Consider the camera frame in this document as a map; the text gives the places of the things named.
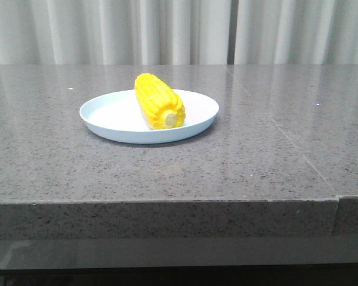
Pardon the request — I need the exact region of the yellow corn cob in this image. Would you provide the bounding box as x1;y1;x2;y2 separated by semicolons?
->
134;73;186;129

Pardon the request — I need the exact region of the light blue round plate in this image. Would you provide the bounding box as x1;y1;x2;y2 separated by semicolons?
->
79;89;219;144

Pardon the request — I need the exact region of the white pleated curtain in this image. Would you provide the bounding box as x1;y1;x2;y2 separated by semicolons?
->
0;1;358;65

